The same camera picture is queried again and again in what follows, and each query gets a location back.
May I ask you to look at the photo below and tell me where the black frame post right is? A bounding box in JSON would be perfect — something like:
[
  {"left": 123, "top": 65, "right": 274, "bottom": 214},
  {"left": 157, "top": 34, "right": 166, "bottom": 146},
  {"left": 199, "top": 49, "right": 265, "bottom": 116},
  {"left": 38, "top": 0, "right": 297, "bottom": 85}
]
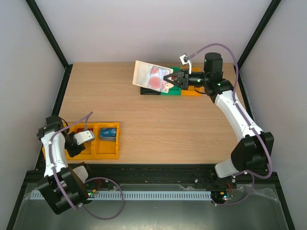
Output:
[{"left": 235, "top": 0, "right": 283, "bottom": 70}]

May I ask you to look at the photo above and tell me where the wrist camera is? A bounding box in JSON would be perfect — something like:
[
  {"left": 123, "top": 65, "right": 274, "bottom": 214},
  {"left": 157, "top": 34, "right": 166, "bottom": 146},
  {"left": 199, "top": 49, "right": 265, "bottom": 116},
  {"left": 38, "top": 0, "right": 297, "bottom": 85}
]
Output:
[
  {"left": 179, "top": 54, "right": 192, "bottom": 74},
  {"left": 73, "top": 131, "right": 95, "bottom": 145}
]

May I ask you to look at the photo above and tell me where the yellow bin with red cards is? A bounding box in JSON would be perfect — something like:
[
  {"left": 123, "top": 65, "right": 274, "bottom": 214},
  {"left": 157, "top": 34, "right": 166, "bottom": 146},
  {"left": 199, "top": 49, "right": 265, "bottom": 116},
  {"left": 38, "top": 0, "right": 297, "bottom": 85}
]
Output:
[{"left": 37, "top": 116, "right": 95, "bottom": 160}]

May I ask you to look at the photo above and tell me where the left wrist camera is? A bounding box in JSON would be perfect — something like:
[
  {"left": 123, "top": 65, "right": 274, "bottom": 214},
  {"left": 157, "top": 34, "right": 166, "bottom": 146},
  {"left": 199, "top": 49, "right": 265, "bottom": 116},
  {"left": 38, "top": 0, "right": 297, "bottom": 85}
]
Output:
[{"left": 73, "top": 131, "right": 95, "bottom": 145}]

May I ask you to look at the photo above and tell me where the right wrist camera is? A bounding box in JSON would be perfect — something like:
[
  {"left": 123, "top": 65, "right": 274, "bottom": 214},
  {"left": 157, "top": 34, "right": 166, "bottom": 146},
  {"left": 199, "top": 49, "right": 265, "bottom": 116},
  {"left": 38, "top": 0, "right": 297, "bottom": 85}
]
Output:
[{"left": 179, "top": 54, "right": 192, "bottom": 74}]

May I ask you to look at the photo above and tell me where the blue VIP card stack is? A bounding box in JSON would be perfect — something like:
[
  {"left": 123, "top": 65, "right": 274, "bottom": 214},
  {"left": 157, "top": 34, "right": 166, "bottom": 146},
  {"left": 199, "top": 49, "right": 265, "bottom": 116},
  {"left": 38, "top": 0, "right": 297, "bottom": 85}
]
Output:
[{"left": 99, "top": 128, "right": 117, "bottom": 141}]

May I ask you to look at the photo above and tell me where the yellow bin at back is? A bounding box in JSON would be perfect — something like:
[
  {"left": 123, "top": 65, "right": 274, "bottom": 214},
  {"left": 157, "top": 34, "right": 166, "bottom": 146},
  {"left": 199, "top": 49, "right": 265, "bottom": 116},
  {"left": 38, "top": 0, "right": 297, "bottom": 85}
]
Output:
[{"left": 180, "top": 66, "right": 204, "bottom": 96}]

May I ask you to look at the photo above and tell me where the light blue cable duct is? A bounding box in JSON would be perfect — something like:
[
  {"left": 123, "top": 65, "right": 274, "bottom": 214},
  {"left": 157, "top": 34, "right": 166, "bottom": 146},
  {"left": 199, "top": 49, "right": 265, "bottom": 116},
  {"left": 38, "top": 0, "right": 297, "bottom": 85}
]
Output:
[{"left": 30, "top": 190, "right": 213, "bottom": 201}]

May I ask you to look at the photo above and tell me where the white red-dot credit card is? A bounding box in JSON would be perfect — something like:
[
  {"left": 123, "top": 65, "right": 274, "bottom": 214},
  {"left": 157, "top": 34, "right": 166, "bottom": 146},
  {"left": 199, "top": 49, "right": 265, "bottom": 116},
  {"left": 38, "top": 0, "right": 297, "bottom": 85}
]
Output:
[{"left": 147, "top": 66, "right": 170, "bottom": 91}]

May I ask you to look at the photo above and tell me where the black bin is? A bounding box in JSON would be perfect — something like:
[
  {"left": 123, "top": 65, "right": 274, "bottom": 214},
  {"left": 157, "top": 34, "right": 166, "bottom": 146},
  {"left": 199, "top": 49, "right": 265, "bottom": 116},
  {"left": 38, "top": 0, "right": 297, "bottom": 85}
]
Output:
[{"left": 140, "top": 87, "right": 161, "bottom": 95}]

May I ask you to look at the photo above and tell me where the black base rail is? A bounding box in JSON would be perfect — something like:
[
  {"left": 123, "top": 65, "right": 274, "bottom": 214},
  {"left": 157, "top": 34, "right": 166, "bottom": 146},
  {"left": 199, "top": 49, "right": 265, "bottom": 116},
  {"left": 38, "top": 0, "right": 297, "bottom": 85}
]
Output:
[{"left": 25, "top": 163, "right": 281, "bottom": 190}]

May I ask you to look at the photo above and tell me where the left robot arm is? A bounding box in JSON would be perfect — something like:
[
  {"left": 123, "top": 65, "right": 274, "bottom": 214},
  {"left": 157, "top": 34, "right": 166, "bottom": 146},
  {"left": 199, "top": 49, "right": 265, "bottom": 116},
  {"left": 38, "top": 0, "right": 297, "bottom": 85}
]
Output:
[{"left": 37, "top": 115, "right": 95, "bottom": 215}]

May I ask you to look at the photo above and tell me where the yellow bin with blue cards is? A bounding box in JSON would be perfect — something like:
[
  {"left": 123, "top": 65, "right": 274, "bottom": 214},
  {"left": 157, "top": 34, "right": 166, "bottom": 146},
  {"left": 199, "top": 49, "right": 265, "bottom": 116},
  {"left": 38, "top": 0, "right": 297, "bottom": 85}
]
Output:
[{"left": 92, "top": 122, "right": 120, "bottom": 160}]

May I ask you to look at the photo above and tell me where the cream leather card holder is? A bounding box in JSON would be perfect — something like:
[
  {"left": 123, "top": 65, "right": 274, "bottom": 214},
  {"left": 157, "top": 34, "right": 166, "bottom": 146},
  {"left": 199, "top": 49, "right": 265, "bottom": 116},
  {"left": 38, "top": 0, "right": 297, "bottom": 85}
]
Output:
[{"left": 132, "top": 60, "right": 174, "bottom": 93}]

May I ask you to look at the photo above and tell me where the black frame post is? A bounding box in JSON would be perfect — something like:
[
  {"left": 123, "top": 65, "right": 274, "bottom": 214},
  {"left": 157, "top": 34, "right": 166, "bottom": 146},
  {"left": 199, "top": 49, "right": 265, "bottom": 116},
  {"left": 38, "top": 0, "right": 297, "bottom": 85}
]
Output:
[
  {"left": 25, "top": 0, "right": 72, "bottom": 72},
  {"left": 235, "top": 0, "right": 283, "bottom": 70}
]

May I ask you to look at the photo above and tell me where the green bin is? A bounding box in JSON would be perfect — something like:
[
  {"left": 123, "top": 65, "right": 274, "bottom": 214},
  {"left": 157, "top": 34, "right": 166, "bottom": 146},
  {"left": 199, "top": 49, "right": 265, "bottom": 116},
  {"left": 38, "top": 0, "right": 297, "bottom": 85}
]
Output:
[{"left": 161, "top": 67, "right": 181, "bottom": 96}]

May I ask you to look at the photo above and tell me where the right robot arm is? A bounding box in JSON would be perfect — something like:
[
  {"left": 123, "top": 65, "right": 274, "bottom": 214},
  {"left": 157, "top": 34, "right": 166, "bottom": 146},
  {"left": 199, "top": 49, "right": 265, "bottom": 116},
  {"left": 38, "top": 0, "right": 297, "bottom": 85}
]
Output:
[{"left": 164, "top": 52, "right": 274, "bottom": 188}]

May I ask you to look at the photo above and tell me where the black frame post left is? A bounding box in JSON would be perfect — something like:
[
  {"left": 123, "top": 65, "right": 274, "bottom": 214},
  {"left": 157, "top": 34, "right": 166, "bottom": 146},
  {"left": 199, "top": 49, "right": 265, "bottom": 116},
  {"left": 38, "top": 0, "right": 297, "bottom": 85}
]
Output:
[{"left": 25, "top": 0, "right": 72, "bottom": 72}]

